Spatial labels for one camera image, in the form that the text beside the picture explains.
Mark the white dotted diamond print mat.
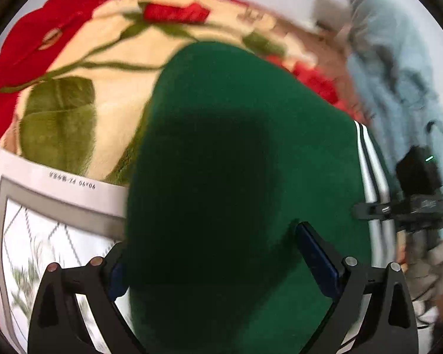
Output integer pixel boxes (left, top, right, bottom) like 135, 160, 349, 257
0, 151, 133, 354

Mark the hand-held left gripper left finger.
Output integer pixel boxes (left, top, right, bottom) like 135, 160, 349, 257
27, 241, 148, 354

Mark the green jacket with cream lining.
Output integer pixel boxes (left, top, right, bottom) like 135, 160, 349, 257
123, 42, 402, 354

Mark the light blue cloth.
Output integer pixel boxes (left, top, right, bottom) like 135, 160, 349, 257
340, 0, 443, 242

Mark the red floral plush blanket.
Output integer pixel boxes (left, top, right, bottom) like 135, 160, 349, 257
0, 0, 373, 187

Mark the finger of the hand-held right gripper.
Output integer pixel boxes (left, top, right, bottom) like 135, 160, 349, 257
352, 198, 403, 222

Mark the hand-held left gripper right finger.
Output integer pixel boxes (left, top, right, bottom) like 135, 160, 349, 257
294, 221, 419, 354

